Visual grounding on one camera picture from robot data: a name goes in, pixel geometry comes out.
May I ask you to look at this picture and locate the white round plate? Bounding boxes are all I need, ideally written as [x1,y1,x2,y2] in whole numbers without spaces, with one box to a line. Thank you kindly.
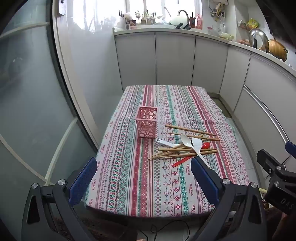
[169,15,184,25]

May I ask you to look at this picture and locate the steel pot lid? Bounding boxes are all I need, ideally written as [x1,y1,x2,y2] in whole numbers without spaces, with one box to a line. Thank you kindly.
[248,28,270,49]

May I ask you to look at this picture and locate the striped patterned tablecloth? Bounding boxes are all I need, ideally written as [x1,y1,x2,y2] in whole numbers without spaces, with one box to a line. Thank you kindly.
[84,85,250,218]

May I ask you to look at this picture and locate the metal kitchen faucet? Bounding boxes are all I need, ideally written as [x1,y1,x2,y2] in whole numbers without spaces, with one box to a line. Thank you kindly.
[177,10,190,25]

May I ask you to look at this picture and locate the white rice paddle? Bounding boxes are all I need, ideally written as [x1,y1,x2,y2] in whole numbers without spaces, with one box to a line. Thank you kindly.
[154,138,191,155]

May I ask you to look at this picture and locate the black cable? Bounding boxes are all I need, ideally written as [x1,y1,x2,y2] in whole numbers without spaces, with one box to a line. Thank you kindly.
[138,220,190,241]

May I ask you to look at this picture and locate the white kitchen base cabinets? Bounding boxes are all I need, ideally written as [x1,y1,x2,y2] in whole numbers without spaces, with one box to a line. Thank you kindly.
[113,24,296,186]

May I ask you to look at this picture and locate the row of small plant jars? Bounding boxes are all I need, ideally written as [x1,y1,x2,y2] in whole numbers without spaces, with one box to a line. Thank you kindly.
[135,10,158,25]

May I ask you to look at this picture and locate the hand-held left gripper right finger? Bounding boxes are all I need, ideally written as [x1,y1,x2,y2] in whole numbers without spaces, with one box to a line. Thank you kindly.
[191,156,267,241]

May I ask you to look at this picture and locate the frosted glass sliding door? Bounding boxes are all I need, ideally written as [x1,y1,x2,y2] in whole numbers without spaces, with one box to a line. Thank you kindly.
[0,0,101,186]

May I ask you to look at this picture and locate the red plastic spoon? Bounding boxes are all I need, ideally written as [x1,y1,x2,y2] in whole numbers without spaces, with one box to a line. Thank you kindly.
[172,142,211,168]

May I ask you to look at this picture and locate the kitchen window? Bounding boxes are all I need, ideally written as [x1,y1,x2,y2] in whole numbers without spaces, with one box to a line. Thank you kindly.
[126,0,203,24]

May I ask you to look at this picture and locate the hanging kitchen utensils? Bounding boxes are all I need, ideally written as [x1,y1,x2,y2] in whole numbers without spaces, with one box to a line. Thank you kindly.
[209,2,226,22]

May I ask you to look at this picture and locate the wooden chopstick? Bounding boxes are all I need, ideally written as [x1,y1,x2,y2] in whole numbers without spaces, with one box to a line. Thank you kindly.
[162,149,219,156]
[158,144,184,151]
[152,151,199,158]
[170,132,220,141]
[148,146,189,160]
[165,124,218,137]

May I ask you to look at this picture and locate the white soup spoon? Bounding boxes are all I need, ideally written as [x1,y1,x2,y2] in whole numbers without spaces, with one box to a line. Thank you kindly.
[180,134,195,150]
[191,138,210,168]

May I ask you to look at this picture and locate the pink perforated plastic basket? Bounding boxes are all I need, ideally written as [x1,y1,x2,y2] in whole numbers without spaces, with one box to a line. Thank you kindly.
[135,106,158,139]

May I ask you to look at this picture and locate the brown pumpkin-shaped pot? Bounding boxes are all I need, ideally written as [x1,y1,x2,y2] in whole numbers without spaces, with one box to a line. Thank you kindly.
[268,39,289,62]

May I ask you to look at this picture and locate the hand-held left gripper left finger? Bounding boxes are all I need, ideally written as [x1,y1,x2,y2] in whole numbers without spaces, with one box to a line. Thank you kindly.
[21,157,97,241]

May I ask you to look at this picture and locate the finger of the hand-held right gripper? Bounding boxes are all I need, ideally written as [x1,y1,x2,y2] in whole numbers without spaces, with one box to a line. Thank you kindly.
[285,141,296,155]
[257,149,287,179]

